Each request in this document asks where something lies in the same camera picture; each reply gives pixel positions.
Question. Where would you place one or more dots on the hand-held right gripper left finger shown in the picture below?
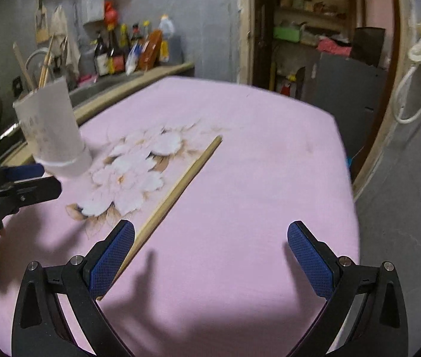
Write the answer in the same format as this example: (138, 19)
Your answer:
(112, 260)

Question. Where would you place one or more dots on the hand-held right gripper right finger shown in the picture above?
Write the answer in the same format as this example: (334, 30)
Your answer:
(311, 260)

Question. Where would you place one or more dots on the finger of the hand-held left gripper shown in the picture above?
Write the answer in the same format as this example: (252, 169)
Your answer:
(24, 171)
(35, 191)

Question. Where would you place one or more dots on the white cup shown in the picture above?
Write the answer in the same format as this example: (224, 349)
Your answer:
(54, 126)

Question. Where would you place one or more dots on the tan wooden chopstick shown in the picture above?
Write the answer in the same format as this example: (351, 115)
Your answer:
(43, 72)
(49, 63)

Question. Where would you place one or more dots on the long brown wooden chopstick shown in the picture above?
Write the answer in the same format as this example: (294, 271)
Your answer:
(23, 65)

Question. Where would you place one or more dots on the thick brown wooden chopstick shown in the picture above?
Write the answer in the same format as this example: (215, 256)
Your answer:
(191, 173)

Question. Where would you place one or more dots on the pink floral tablecloth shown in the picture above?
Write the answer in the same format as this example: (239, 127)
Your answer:
(251, 156)

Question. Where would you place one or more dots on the dark sauce bottle red label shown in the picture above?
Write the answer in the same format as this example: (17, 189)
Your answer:
(115, 59)

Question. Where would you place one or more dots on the hanging white towel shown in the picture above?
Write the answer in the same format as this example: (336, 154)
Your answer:
(61, 26)

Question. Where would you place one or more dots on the hanging wooden board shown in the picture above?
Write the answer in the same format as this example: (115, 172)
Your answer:
(41, 22)

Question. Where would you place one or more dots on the blue white packet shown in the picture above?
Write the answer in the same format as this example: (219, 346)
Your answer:
(133, 59)

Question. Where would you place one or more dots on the black board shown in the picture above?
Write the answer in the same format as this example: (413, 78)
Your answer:
(344, 93)

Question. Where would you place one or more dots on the red yellow container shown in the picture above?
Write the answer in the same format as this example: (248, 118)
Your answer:
(286, 87)

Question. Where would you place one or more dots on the red hanging ornament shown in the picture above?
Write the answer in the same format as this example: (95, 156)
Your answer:
(110, 15)

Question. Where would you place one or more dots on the red cloth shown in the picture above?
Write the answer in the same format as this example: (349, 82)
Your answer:
(333, 47)

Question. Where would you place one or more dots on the dark flat panel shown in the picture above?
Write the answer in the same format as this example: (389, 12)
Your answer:
(368, 44)

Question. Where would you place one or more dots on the green box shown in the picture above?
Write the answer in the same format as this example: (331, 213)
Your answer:
(286, 33)

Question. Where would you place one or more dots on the wooden storage shelf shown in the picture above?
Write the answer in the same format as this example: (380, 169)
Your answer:
(307, 9)

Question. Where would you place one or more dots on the curved wooden door post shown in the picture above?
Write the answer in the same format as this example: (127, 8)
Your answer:
(383, 126)

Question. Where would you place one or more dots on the straight wooden door post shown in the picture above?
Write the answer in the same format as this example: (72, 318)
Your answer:
(246, 26)

